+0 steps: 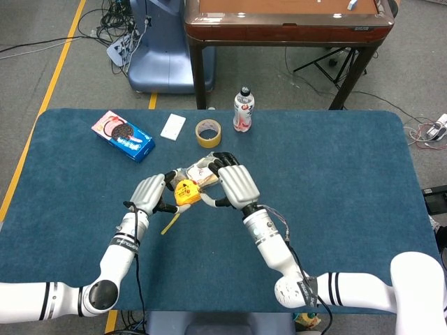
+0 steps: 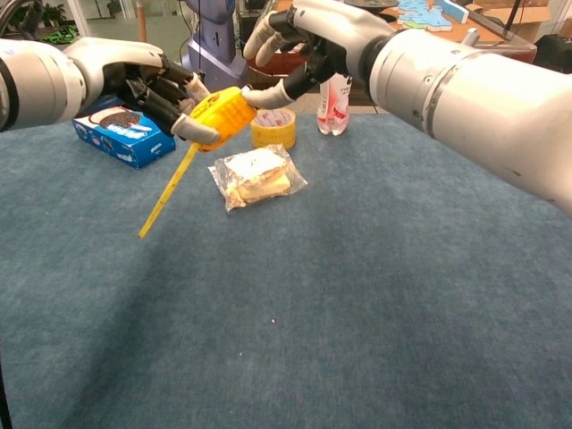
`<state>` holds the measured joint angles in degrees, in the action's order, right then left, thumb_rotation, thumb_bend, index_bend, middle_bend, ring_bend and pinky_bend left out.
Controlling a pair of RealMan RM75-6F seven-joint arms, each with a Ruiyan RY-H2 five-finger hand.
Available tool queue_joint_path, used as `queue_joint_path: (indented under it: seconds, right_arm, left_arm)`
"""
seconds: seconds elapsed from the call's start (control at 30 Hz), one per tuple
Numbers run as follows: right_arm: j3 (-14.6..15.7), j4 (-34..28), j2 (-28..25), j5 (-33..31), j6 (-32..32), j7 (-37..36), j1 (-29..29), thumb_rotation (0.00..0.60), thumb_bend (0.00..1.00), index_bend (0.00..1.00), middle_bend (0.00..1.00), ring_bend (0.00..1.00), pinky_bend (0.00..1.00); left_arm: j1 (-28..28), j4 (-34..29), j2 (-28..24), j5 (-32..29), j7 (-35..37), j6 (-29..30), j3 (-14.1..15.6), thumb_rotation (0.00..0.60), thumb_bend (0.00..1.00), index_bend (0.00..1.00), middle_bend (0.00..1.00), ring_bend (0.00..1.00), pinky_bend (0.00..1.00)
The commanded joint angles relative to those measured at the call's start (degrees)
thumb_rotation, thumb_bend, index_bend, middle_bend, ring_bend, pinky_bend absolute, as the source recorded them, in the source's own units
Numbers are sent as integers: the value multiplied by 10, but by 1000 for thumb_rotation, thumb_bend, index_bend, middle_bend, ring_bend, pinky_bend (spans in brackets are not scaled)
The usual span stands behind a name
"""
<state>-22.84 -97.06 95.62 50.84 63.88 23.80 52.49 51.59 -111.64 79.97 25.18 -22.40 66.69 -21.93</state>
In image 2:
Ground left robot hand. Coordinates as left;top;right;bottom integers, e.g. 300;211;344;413
61;37;221;146

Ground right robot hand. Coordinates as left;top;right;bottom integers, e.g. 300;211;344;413
242;0;397;110

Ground yellow tape measure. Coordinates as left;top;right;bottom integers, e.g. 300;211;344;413
138;87;259;240

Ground purple robot base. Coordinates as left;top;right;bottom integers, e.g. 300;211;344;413
180;0;248;114

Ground yellow packing tape roll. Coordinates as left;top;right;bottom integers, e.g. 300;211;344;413
248;106;298;151

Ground wooden pole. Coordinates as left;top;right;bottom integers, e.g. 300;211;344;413
136;0;150;44

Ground blue cookie box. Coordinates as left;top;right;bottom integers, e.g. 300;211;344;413
71;100;177;171

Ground clear pink-label drink bottle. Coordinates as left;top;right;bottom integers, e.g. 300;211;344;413
315;73;354;137

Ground green potted plants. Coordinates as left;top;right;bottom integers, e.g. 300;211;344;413
8;3;67;31

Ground bagged sandwich bread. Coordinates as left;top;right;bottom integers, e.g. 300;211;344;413
207;144;309;215

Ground brown mahjong table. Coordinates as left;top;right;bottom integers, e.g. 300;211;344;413
245;0;538;106

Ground cardboard box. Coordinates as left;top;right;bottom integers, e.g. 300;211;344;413
466;0;559;45

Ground blue table cloth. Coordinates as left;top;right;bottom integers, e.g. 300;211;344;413
0;111;572;429

